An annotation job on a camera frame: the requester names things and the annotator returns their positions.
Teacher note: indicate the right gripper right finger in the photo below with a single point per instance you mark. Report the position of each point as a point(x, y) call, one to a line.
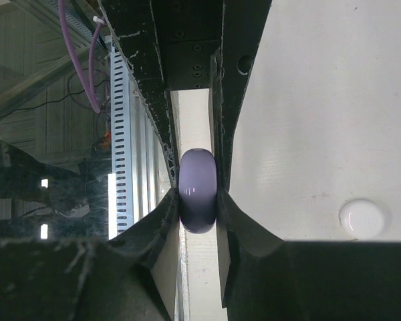
point(305, 117)

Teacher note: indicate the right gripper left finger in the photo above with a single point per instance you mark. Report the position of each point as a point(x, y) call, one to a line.
point(56, 260)

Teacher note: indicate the purple earbud case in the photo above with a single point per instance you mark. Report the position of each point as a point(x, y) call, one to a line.
point(197, 189)

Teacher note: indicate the slotted cable duct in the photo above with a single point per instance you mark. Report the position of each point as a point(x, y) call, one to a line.
point(120, 201)

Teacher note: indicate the aluminium mounting rail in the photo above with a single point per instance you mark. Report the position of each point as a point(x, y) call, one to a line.
point(150, 180)

